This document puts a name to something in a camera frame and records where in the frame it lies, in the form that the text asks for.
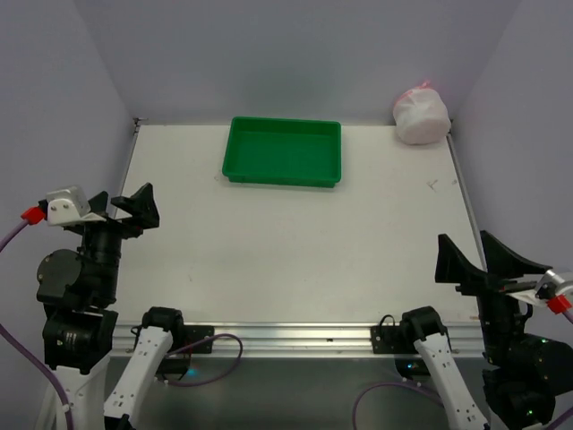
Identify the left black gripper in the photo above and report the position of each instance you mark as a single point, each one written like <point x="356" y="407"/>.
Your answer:
<point x="113" y="222"/>

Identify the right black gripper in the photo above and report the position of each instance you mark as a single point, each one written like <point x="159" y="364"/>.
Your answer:
<point x="491" y="287"/>

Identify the white mesh laundry bag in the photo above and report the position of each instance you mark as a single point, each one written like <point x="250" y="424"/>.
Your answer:
<point x="421" y="116"/>

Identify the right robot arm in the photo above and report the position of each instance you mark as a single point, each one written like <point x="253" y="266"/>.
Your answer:
<point x="528" y="372"/>

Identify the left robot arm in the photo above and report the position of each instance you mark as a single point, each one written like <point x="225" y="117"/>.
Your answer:
<point x="76" y="288"/>

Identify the green plastic tray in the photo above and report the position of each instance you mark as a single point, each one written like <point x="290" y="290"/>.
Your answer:
<point x="279" y="151"/>

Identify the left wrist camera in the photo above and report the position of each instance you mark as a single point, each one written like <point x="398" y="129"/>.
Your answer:
<point x="69" y="206"/>

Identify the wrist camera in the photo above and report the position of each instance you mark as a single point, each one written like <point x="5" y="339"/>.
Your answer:
<point x="69" y="206"/>
<point x="553" y="291"/>

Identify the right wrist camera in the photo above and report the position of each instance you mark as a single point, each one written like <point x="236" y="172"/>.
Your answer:
<point x="553" y="291"/>

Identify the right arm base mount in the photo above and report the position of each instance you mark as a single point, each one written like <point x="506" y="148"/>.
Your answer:
<point x="388" y="337"/>

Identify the aluminium mounting rail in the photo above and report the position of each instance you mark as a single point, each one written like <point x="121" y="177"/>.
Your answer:
<point x="302" y="339"/>

